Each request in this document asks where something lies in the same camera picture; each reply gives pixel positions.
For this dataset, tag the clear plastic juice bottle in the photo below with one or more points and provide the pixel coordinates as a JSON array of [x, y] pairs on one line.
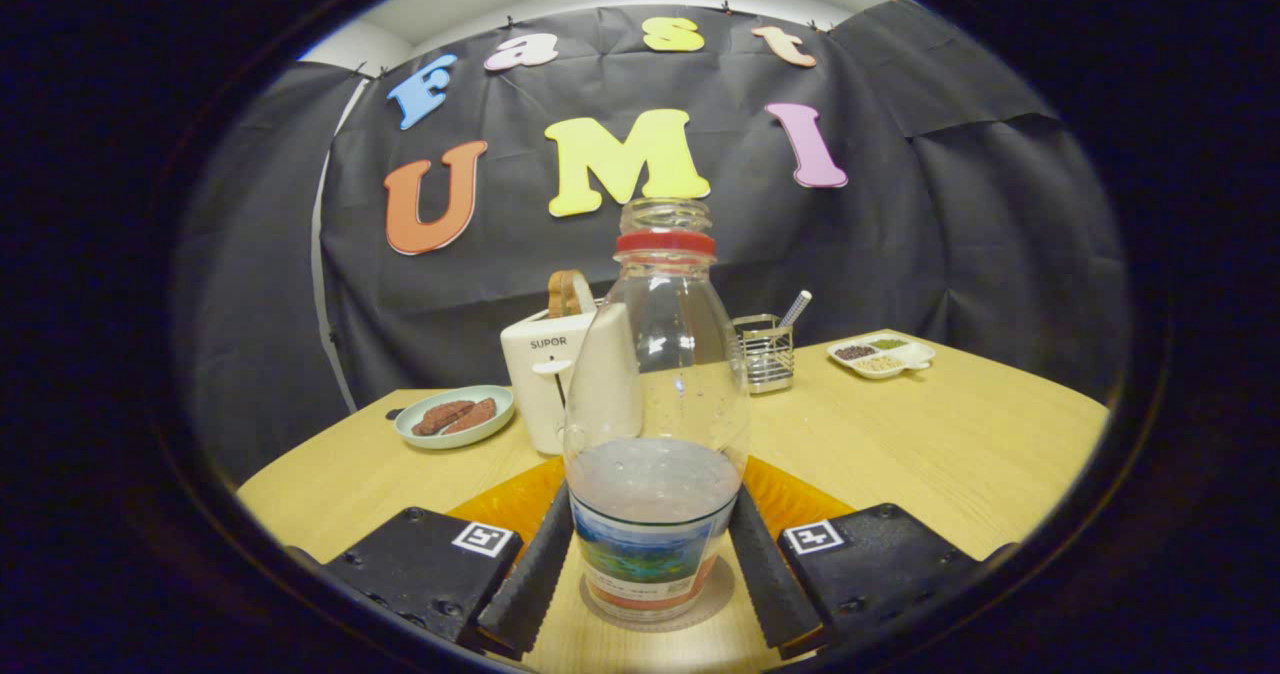
[[655, 514]]

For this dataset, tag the pale green plate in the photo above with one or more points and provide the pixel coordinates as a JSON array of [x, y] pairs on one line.
[[455, 442]]

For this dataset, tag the brown cookie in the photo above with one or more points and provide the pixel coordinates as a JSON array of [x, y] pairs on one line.
[[438, 419], [475, 414]]

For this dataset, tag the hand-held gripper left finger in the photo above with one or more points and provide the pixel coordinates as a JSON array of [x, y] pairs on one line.
[[530, 579]]

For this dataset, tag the black backdrop cloth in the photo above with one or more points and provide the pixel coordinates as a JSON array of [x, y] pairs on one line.
[[900, 234]]

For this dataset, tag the white toaster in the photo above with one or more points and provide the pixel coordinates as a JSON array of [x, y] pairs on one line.
[[545, 394]]

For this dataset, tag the wooden table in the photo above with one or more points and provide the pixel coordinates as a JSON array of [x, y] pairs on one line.
[[900, 454]]

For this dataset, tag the bread slice in toaster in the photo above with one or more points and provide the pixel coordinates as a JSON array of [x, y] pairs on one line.
[[567, 294]]

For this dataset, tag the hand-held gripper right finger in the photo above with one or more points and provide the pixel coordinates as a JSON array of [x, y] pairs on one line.
[[770, 579]]

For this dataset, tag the white divided dish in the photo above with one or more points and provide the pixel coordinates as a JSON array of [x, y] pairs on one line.
[[915, 354]]

